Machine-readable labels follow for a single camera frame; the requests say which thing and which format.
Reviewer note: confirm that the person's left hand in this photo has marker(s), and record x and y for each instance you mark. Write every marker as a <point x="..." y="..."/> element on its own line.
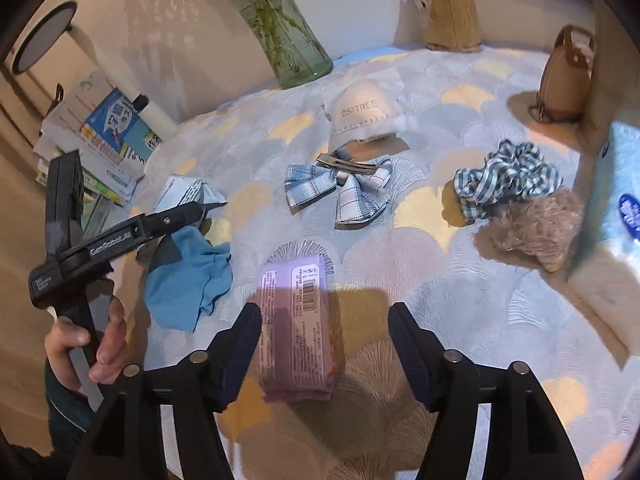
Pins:
<point x="112" y="335"/>

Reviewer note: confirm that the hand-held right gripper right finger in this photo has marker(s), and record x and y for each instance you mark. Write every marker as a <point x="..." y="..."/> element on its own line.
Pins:
<point x="410" y="355"/>

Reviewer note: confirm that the purple tissue packet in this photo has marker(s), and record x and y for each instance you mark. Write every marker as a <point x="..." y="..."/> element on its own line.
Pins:
<point x="297" y="330"/>

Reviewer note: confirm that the fan-patterned tablecloth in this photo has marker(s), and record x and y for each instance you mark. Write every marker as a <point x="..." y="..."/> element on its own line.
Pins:
<point x="450" y="280"/>

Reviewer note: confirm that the blue tissue box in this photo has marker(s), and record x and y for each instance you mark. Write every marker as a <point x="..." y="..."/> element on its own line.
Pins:
<point x="607" y="250"/>

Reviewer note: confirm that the teal blue cloth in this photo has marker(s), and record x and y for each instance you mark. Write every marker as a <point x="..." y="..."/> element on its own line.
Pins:
<point x="190" y="280"/>

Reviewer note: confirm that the plaid bow hair clip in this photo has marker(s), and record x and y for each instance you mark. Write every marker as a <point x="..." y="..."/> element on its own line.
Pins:
<point x="340" y="187"/>

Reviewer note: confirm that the blue plaid scrunchie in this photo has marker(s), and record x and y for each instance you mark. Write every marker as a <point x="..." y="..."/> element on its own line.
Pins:
<point x="505" y="180"/>

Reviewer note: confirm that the woven pen holder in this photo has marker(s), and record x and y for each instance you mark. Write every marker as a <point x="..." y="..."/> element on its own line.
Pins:
<point x="450" y="15"/>

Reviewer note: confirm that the brown fuzzy scrunchie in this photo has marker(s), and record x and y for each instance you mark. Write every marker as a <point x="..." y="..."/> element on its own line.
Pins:
<point x="535" y="230"/>

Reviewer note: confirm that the pile of books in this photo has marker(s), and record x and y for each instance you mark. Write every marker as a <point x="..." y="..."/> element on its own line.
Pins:
<point x="100" y="135"/>

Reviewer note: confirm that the printed face mask packet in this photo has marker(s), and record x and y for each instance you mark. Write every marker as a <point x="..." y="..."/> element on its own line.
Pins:
<point x="185" y="192"/>

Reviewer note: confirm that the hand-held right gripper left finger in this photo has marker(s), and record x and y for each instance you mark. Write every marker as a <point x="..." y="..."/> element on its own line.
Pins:
<point x="240" y="355"/>

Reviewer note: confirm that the person's left forearm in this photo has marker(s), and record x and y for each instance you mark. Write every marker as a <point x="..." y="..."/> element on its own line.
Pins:
<point x="55" y="425"/>

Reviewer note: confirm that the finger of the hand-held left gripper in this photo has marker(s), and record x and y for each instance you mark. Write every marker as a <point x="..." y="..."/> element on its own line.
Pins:
<point x="180" y="216"/>
<point x="159" y="252"/>

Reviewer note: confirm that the white cup face mask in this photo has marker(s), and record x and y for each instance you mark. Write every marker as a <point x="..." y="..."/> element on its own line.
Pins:
<point x="365" y="110"/>

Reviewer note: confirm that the white desk lamp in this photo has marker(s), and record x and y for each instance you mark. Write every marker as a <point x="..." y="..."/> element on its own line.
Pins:
<point x="100" y="65"/>

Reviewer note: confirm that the small brown bag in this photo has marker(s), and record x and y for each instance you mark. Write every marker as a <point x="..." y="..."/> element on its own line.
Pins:
<point x="565" y="80"/>

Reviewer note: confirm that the glass vase with green stems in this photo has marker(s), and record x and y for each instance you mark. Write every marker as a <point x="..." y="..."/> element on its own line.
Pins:
<point x="285" y="30"/>

